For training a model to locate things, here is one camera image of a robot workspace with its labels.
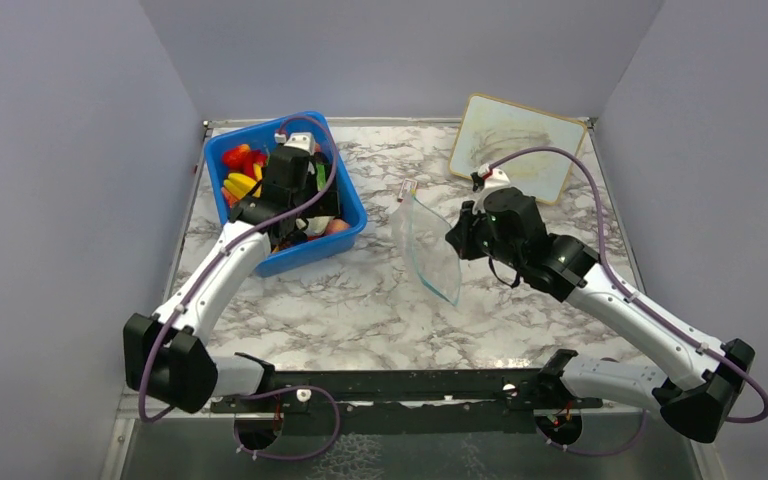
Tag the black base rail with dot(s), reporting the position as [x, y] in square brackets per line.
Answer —
[395, 402]

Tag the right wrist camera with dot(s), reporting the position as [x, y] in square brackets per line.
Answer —
[487, 180]

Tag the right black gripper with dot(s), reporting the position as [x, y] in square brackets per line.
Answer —
[461, 235]

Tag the toy peach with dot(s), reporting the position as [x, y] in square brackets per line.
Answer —
[335, 226]

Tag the blue plastic bin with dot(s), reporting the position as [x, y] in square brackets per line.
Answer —
[290, 178]

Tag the yellow toy banana bunch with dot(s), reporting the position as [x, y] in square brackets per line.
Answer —
[240, 185]

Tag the small red white box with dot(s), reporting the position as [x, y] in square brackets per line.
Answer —
[407, 189]

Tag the small whiteboard with wooden frame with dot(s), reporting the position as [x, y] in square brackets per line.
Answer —
[492, 128]

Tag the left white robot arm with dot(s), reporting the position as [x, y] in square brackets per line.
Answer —
[166, 360]

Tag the clear zip top bag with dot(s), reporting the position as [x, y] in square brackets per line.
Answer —
[430, 261]

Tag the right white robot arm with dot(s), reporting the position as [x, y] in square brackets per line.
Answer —
[694, 378]

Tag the red toy bell pepper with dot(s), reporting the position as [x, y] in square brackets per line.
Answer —
[245, 160]

